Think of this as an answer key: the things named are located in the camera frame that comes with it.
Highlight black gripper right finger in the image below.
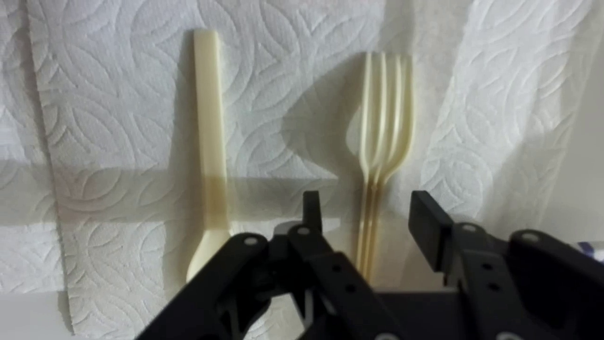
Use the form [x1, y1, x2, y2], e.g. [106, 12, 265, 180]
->
[406, 190, 604, 340]

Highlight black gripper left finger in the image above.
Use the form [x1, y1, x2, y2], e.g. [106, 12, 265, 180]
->
[134, 190, 412, 340]

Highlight cream plastic fork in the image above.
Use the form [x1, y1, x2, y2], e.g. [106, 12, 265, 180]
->
[353, 52, 416, 280]

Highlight cream plastic spoon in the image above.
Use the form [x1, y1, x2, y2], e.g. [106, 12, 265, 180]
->
[185, 29, 234, 284]

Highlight folded white paper towel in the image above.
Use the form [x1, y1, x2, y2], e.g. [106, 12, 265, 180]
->
[25, 0, 593, 340]

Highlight large white paper towel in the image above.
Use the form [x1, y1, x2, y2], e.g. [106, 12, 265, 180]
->
[0, 0, 72, 299]

